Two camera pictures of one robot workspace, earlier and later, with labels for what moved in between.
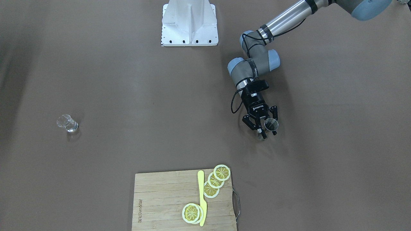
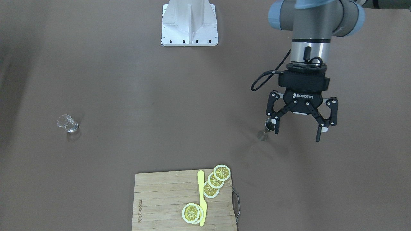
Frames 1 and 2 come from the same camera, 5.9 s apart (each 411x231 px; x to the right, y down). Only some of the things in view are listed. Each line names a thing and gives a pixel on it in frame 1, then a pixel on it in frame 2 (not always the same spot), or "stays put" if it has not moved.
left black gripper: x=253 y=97 -> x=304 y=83
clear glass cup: x=66 y=122 stays put
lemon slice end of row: x=222 y=172 stays put
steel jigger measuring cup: x=271 y=124 stays put
